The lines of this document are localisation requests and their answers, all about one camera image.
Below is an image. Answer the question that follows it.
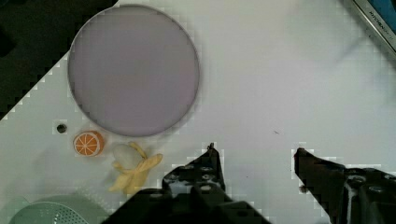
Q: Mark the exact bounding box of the peeled banana toy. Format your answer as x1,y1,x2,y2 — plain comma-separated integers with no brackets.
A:
108,142,163,195

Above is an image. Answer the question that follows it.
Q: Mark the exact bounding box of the orange slice toy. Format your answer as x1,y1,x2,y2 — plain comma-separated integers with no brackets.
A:
73,131,105,157

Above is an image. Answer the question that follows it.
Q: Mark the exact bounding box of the grey round plate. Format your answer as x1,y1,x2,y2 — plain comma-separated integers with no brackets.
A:
67,5,200,137

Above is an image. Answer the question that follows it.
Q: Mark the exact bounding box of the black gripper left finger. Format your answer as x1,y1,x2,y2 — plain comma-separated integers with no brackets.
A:
162,143,226,197

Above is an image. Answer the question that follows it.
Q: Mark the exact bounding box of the silver toaster oven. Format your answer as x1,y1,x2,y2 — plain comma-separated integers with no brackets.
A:
349,0,396,57

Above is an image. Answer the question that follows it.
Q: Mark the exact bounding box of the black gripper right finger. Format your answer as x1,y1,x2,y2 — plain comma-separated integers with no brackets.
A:
294,147,396,224

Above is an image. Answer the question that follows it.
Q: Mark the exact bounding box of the green oval colander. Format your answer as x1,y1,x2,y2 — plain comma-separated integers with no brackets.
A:
8,195,109,224

